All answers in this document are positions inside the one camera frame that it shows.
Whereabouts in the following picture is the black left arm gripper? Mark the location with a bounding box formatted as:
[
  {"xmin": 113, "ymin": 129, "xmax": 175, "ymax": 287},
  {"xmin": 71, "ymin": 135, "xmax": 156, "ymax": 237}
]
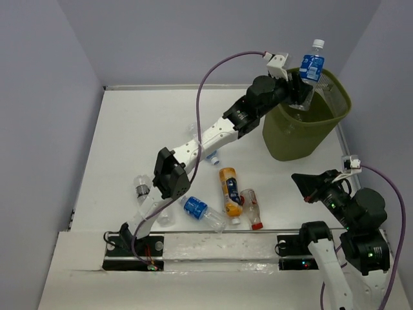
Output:
[{"xmin": 256, "ymin": 71, "xmax": 313, "ymax": 118}]

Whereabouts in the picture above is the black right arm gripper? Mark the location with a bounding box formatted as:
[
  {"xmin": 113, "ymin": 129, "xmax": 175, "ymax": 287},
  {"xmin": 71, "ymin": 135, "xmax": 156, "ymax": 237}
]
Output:
[{"xmin": 290, "ymin": 167, "xmax": 358, "ymax": 229}]

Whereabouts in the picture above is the blue label bottle white cap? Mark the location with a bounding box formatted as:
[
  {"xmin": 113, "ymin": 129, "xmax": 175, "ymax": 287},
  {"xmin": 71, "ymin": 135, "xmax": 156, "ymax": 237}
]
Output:
[{"xmin": 290, "ymin": 39, "xmax": 325, "ymax": 111}]

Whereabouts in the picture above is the clear bottle red cap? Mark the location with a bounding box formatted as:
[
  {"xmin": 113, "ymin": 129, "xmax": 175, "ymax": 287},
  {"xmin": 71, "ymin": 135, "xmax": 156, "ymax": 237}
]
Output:
[{"xmin": 240, "ymin": 189, "xmax": 263, "ymax": 231}]

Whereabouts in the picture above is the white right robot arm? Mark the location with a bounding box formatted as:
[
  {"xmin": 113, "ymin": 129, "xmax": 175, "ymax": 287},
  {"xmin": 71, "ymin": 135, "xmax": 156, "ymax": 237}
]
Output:
[{"xmin": 292, "ymin": 170, "xmax": 390, "ymax": 284}]

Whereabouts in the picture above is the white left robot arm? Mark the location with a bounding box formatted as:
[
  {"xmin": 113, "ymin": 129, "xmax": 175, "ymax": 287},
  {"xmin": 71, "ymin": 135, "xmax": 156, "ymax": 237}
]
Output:
[{"xmin": 119, "ymin": 72, "xmax": 314, "ymax": 255}]

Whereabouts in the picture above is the green plastic waste bin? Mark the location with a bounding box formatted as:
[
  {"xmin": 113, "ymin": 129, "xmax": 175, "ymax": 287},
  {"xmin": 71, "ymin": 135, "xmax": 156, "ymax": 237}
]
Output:
[{"xmin": 262, "ymin": 68, "xmax": 352, "ymax": 161}]

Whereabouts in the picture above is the yellow label drink bottle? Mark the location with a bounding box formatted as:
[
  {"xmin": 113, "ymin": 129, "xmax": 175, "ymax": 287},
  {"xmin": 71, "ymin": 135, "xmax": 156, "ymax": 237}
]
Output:
[{"xmin": 219, "ymin": 167, "xmax": 243, "ymax": 226}]

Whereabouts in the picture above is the clear crushed bottle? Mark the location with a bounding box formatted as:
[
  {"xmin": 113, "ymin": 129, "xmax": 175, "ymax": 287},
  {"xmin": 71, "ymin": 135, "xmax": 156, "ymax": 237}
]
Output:
[{"xmin": 156, "ymin": 207, "xmax": 176, "ymax": 227}]

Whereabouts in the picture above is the clear bottle black cap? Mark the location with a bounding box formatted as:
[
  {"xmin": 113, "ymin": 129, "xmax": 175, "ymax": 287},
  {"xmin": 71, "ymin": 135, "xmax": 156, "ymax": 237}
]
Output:
[{"xmin": 134, "ymin": 174, "xmax": 152, "ymax": 205}]

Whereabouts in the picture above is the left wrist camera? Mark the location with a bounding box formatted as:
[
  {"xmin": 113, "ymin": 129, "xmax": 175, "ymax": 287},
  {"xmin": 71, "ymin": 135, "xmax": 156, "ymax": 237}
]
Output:
[{"xmin": 263, "ymin": 52, "xmax": 291, "ymax": 80}]

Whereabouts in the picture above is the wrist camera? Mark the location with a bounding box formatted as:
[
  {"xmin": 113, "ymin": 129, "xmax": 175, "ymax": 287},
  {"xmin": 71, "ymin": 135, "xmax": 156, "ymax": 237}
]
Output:
[
  {"xmin": 333, "ymin": 155, "xmax": 362, "ymax": 182},
  {"xmin": 263, "ymin": 52, "xmax": 291, "ymax": 80}
]

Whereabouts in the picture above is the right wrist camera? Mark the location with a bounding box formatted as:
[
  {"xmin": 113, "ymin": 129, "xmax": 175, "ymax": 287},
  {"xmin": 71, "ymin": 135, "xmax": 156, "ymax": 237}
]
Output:
[{"xmin": 333, "ymin": 155, "xmax": 362, "ymax": 182}]

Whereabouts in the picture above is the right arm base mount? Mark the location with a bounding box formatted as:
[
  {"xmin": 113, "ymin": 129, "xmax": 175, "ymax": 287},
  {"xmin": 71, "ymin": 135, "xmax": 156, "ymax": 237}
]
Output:
[{"xmin": 274, "ymin": 228, "xmax": 319, "ymax": 271}]

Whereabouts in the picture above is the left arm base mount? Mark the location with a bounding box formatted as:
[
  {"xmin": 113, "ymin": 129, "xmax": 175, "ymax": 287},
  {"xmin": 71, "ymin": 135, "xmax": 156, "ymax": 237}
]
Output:
[{"xmin": 102, "ymin": 225, "xmax": 165, "ymax": 272}]

